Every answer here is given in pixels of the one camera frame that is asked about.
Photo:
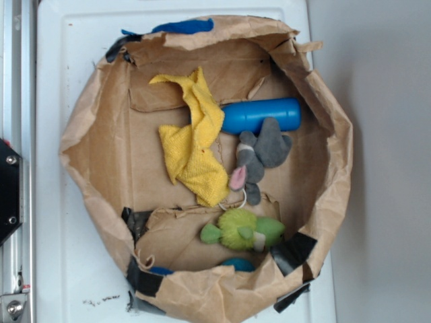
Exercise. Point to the brown paper bag bin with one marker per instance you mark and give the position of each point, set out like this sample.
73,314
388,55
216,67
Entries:
150,226

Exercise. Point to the blue felt cloth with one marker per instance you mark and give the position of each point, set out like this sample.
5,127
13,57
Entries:
186,27

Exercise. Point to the teal blue ball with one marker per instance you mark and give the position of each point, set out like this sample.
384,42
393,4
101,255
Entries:
239,264

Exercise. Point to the blue plastic capsule container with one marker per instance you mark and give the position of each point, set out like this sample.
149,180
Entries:
249,116

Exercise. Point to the white plastic tray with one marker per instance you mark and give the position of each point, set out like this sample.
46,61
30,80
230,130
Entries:
76,279

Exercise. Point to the yellow microfiber cloth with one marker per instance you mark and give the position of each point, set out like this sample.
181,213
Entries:
187,150

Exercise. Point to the aluminium frame rail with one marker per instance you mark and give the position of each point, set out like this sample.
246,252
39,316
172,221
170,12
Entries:
18,62

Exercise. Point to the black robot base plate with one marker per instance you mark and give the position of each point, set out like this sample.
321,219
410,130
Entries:
11,191

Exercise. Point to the grey plush mouse toy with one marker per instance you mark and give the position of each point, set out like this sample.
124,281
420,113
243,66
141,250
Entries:
269,149

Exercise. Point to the green fuzzy plush toy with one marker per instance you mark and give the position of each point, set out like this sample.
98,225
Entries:
240,230

